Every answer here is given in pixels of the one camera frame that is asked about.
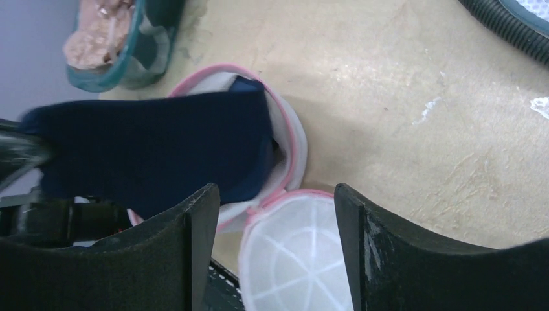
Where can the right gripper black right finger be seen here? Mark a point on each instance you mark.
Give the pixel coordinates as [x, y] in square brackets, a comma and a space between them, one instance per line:
[394, 264]

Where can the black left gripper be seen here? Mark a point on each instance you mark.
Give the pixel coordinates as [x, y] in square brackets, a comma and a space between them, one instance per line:
[48, 223]

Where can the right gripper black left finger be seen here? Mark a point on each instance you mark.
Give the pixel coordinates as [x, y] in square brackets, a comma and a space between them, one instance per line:
[160, 264]

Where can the pink trimmed mesh laundry bag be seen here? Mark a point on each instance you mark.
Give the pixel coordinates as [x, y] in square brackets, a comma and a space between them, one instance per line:
[290, 256]

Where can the navy blue bra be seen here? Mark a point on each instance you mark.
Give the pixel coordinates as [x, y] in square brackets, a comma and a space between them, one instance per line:
[150, 155]

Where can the white mesh laundry bag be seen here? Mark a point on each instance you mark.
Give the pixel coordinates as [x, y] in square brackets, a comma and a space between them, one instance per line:
[533, 13]

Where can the teal plastic bin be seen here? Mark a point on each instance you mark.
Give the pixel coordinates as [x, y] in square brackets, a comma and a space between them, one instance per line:
[146, 54]

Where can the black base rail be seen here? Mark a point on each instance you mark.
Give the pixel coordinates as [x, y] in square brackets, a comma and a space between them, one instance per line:
[223, 290]

